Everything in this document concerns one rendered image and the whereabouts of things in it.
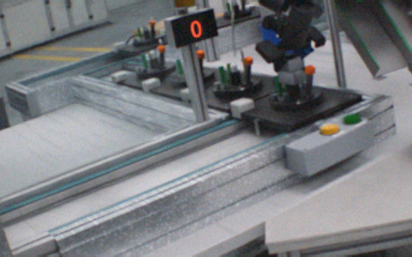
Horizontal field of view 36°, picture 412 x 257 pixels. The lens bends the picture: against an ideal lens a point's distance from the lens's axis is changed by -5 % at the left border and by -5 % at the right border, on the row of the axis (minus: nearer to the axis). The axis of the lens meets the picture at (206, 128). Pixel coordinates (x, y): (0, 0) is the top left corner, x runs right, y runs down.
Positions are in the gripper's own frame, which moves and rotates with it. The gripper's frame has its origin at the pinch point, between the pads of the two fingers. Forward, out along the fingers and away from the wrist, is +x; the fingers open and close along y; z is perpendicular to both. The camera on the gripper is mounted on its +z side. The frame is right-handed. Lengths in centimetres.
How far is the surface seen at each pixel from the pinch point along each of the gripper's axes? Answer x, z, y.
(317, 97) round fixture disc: 3.0, -11.8, -1.7
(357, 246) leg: -3, -51, 22
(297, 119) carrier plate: 2.5, -15.6, 8.1
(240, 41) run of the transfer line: 85, 83, -64
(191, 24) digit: -6.0, 14.4, 19.9
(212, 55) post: 78, 74, -42
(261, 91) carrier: 18.6, 6.6, -2.0
